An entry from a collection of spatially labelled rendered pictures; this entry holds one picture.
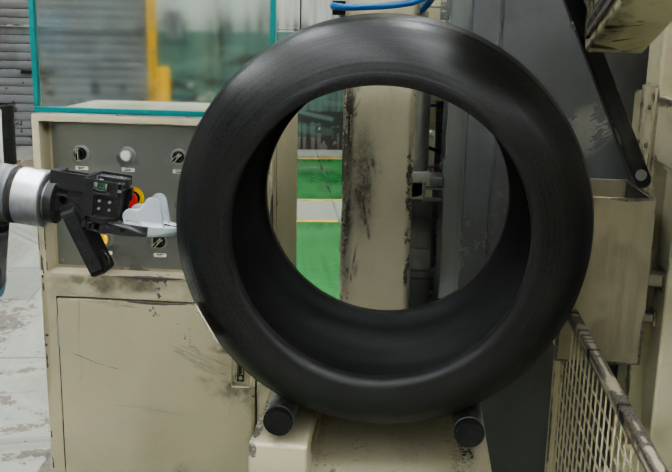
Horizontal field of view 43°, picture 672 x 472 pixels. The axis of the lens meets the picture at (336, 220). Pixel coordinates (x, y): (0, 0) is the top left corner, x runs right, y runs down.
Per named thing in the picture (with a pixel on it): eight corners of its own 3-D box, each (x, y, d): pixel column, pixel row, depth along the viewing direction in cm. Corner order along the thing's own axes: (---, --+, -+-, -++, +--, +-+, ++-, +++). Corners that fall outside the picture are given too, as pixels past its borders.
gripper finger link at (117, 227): (144, 229, 127) (87, 220, 128) (143, 239, 128) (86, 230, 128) (154, 222, 132) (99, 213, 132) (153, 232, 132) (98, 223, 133)
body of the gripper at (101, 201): (121, 184, 127) (43, 171, 128) (116, 239, 129) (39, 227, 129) (137, 175, 134) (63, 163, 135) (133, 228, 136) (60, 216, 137)
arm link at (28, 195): (7, 229, 129) (35, 215, 139) (38, 234, 129) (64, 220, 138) (10, 171, 127) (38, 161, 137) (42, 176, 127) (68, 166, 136)
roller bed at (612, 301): (538, 323, 170) (550, 176, 164) (614, 327, 169) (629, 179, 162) (554, 361, 151) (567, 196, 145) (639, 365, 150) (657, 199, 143)
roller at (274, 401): (322, 347, 160) (299, 352, 160) (315, 325, 159) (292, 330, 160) (296, 433, 126) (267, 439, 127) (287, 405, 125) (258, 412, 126)
